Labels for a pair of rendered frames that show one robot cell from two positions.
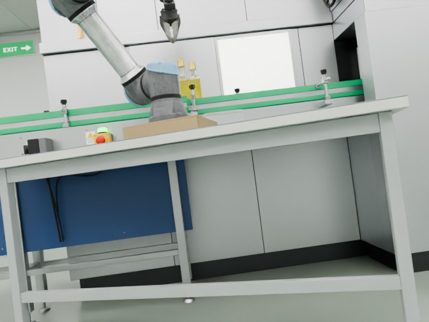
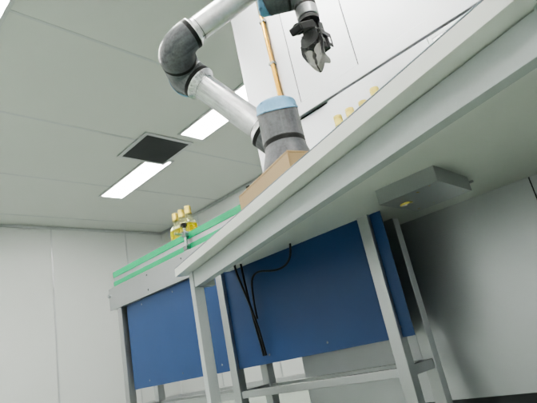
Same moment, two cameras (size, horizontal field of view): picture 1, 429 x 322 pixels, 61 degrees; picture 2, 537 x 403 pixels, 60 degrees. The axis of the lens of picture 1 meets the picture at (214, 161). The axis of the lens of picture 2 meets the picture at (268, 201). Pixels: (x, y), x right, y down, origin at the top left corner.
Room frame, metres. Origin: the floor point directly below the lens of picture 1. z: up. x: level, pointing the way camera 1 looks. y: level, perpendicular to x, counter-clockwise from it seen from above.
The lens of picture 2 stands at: (0.49, -0.61, 0.35)
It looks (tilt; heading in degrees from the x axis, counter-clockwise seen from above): 18 degrees up; 44
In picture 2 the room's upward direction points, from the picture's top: 12 degrees counter-clockwise
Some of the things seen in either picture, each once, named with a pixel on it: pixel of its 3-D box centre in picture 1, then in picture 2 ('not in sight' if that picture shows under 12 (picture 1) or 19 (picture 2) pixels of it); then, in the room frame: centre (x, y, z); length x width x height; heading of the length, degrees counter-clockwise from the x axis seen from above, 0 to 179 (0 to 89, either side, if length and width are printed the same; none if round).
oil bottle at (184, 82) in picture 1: (184, 96); not in sight; (1.88, 0.11, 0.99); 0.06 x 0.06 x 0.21; 3
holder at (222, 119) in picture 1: (222, 126); not in sight; (1.69, -0.05, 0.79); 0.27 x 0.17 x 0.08; 3
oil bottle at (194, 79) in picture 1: (196, 95); not in sight; (1.89, 0.05, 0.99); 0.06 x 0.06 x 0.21; 4
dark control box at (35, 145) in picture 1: (40, 148); not in sight; (1.65, 0.77, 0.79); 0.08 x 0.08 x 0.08; 3
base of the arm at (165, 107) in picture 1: (167, 110); (288, 158); (1.38, 0.15, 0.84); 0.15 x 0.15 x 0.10
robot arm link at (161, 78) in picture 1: (162, 80); (279, 122); (1.39, 0.16, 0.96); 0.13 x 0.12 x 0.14; 43
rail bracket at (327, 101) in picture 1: (324, 93); not in sight; (1.79, -0.58, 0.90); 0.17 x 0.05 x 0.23; 3
